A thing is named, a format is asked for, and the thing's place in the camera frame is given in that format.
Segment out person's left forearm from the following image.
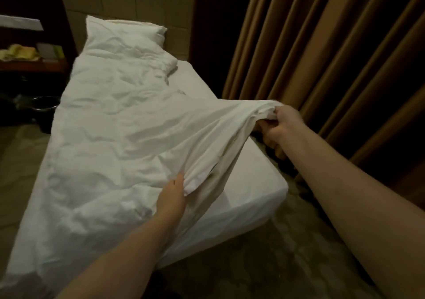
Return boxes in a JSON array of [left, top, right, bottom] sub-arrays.
[[56, 219, 177, 299]]

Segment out reddish wooden nightstand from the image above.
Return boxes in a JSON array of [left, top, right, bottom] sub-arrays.
[[0, 57, 70, 97]]

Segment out white pillow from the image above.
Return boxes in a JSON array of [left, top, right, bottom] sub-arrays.
[[83, 15, 168, 61]]

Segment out person's right hand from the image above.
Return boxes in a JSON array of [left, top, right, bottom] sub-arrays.
[[255, 104, 309, 158]]

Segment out brown curtain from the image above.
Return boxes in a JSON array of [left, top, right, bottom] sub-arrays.
[[222, 0, 425, 207]]

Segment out white switch panel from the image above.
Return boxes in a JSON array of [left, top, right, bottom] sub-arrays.
[[0, 15, 45, 32]]

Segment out yellow telephone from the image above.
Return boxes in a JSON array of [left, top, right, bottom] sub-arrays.
[[0, 43, 41, 63]]

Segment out beige padded headboard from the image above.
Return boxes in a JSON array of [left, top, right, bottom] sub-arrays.
[[56, 0, 197, 61]]

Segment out white bed sheet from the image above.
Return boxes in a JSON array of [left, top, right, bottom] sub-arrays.
[[156, 60, 290, 270]]

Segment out dark wooden wall panel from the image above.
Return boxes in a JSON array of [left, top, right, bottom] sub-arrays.
[[0, 0, 77, 61]]

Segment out dark wooden column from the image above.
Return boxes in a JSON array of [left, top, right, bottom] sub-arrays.
[[189, 0, 256, 99]]

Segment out pale green box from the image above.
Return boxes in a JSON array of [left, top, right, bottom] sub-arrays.
[[36, 42, 65, 62]]

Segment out white duvet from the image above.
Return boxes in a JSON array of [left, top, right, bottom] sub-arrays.
[[0, 46, 283, 299]]

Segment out person's left hand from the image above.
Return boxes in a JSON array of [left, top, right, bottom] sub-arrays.
[[155, 171, 188, 233]]

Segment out person's right forearm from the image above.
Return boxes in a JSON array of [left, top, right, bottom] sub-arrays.
[[282, 130, 425, 299]]

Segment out black trash bin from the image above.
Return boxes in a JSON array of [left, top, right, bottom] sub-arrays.
[[30, 95, 62, 134]]

